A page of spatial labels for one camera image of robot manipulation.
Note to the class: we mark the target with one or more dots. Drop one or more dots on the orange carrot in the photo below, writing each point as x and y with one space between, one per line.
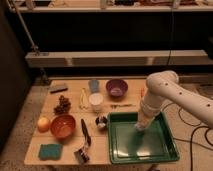
142 92

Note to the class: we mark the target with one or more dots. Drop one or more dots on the orange bowl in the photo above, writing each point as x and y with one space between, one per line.
63 126

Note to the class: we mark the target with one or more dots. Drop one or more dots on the purple bowl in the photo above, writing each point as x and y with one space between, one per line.
116 87

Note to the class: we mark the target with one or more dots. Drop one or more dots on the teal sponge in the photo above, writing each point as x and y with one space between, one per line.
50 151

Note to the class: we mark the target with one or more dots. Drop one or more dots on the thin utensil on table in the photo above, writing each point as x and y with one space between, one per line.
114 106

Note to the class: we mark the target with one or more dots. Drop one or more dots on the blue cup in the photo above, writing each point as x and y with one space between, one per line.
94 85

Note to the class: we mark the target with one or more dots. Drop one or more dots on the white cup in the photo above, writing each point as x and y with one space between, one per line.
96 100

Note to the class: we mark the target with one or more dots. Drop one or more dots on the wooden table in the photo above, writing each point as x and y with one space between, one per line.
99 150

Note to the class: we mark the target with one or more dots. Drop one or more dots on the green plastic tray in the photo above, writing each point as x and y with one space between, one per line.
127 145

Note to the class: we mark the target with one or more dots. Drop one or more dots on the metal shelf rack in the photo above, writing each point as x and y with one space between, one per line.
112 41

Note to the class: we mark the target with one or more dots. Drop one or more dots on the black handled tool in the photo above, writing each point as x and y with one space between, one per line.
85 132

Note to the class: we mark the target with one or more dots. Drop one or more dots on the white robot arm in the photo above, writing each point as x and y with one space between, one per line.
165 85

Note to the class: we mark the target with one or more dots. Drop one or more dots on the white wrapped gripper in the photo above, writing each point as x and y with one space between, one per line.
146 115

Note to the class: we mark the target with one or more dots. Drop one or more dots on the dark eraser block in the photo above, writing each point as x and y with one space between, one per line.
58 88

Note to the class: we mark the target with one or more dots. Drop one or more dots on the bunch of dark grapes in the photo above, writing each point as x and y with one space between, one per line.
63 107

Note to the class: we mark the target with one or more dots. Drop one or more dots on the apple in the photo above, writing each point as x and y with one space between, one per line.
43 124

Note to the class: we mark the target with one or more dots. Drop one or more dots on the banana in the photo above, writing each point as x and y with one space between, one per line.
83 104

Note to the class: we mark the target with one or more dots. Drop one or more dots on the small dark round object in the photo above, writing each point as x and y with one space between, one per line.
101 122

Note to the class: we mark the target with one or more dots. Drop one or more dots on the small brush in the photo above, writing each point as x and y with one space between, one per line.
81 156

